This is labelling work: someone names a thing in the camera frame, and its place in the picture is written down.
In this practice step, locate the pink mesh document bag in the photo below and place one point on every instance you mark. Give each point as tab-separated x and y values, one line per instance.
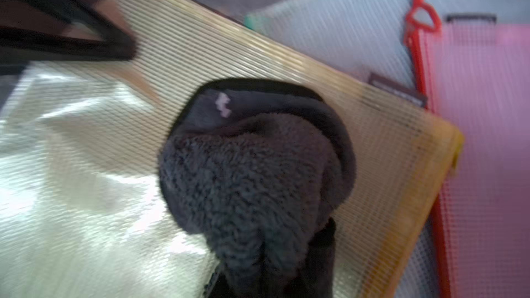
475	74

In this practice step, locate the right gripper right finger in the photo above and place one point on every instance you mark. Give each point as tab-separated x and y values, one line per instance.
315	278

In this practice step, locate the yellow mesh document bag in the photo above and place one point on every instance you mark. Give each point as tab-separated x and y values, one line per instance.
81	211

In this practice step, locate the green mesh document bag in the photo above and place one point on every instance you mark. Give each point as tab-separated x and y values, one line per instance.
358	37

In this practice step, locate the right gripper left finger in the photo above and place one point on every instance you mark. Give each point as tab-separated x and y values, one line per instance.
217	286

